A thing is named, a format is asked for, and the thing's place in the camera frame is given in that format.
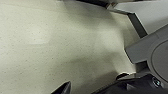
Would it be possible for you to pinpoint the stainless steel dishwasher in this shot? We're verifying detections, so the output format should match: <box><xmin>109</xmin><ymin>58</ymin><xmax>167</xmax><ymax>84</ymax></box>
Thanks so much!
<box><xmin>105</xmin><ymin>0</ymin><xmax>168</xmax><ymax>38</ymax></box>

